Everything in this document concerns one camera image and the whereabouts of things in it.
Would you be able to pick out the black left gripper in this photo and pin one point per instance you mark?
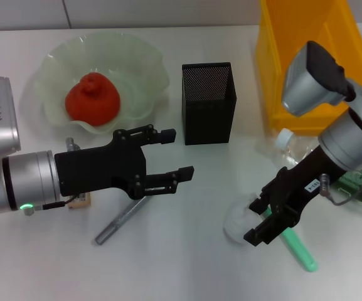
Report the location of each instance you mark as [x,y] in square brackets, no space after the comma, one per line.
[99,169]

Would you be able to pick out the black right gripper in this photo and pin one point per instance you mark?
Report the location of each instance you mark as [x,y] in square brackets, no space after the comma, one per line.
[303,185]

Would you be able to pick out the white paper ball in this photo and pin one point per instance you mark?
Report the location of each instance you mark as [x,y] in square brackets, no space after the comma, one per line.
[237,219]

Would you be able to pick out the clear green-label water bottle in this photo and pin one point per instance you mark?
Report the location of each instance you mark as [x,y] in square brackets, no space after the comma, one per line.
[285,139]

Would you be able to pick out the green pen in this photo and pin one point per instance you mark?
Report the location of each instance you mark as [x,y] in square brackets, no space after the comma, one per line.
[300,254]

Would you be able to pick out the black mesh pen holder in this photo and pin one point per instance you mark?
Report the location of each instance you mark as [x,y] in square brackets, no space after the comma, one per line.
[209,113]

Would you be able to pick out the pale green glass fruit plate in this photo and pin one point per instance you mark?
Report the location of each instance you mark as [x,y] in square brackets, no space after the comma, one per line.
[136,84]

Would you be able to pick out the grey transparent pen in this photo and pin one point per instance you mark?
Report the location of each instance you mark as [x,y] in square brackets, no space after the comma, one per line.
[114,225]

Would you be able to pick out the beige eraser with barcode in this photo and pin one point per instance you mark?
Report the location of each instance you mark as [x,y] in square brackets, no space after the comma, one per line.
[83,202]

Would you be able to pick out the yellow plastic bin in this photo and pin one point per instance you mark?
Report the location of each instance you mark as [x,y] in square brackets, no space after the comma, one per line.
[278,37]

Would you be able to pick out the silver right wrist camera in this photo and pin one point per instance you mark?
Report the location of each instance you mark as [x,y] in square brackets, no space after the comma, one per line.
[309,84]

